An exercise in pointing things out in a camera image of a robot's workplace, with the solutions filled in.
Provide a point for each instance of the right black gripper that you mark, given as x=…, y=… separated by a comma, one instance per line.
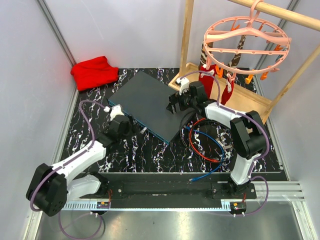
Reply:
x=175, y=98

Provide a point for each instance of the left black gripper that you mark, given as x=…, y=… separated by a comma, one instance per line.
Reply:
x=130, y=129

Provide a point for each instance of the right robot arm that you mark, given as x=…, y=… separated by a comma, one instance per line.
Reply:
x=250, y=140

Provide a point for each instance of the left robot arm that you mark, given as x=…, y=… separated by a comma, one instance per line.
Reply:
x=52, y=186

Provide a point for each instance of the red sock left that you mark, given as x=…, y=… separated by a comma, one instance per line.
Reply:
x=206, y=80

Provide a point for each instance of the red sock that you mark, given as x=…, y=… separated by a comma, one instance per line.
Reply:
x=228, y=90
x=206, y=80

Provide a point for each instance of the brown striped sock front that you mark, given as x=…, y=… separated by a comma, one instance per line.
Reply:
x=203, y=56

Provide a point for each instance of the brown striped sock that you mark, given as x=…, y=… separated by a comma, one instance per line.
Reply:
x=237, y=56
x=203, y=56

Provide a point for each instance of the red sock right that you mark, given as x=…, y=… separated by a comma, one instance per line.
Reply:
x=228, y=90

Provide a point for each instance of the red folded cloth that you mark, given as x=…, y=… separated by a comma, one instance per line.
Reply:
x=94, y=73

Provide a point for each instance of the brown striped sock back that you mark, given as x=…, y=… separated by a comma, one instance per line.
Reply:
x=237, y=56

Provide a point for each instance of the pink round clip hanger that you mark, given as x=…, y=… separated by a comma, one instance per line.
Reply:
x=263, y=39

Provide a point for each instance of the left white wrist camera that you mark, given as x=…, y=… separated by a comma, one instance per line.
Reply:
x=115, y=111

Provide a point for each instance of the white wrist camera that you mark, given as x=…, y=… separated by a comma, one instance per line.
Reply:
x=183, y=83
x=115, y=111

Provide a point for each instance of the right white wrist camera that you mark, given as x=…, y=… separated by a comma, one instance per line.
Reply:
x=183, y=83

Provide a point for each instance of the dark blue network switch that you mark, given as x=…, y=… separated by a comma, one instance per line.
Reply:
x=146, y=99

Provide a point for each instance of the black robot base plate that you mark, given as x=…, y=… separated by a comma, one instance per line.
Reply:
x=177, y=192

